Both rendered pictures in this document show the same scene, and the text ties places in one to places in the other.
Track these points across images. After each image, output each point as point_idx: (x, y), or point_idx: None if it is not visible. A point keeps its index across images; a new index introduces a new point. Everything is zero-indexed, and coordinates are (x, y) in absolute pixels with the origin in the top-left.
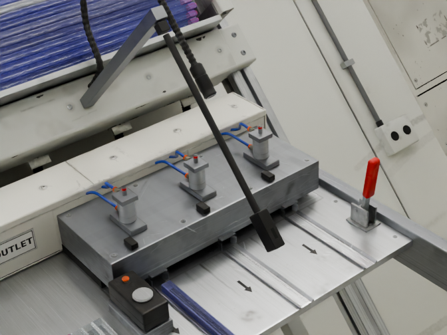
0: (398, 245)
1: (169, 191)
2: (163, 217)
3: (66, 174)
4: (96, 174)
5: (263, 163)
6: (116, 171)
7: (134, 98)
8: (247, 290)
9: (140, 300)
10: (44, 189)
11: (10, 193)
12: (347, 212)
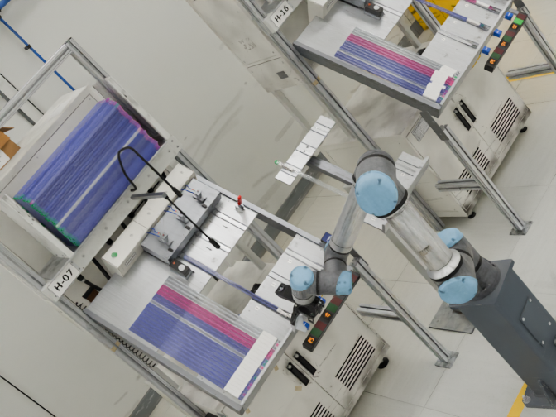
0: (253, 217)
1: (173, 222)
2: (175, 234)
3: (136, 226)
4: (146, 223)
5: (201, 200)
6: (152, 220)
7: (146, 186)
8: (210, 250)
9: (181, 270)
10: (132, 236)
11: (122, 241)
12: (233, 205)
